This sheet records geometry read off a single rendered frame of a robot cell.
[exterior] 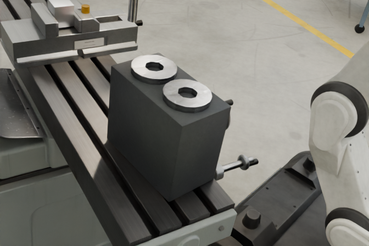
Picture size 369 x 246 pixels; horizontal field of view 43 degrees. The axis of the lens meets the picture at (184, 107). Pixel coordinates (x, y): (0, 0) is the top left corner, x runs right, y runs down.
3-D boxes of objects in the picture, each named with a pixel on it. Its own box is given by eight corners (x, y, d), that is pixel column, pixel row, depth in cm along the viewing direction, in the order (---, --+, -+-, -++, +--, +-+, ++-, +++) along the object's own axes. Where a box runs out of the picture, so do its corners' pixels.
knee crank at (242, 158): (251, 158, 173) (255, 146, 170) (261, 168, 169) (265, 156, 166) (202, 174, 163) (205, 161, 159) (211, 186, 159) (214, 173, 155)
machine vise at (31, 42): (117, 26, 145) (119, -7, 139) (139, 49, 135) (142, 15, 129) (0, 42, 128) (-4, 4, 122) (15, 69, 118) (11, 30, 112)
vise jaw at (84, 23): (82, 11, 134) (83, -2, 132) (99, 31, 126) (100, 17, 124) (62, 14, 131) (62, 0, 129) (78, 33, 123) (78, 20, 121)
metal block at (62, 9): (66, 16, 129) (66, -5, 126) (74, 26, 125) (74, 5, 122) (47, 18, 126) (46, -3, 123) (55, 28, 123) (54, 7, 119)
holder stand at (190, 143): (150, 121, 109) (160, 45, 97) (214, 179, 96) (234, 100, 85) (106, 138, 102) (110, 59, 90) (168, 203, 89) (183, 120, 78)
